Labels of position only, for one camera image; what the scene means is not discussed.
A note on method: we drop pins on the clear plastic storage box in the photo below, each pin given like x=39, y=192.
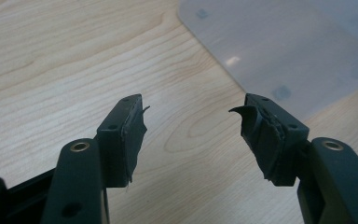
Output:
x=286, y=46

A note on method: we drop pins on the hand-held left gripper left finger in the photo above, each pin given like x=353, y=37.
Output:
x=118, y=146

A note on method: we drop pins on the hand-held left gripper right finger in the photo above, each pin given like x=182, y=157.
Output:
x=279, y=146

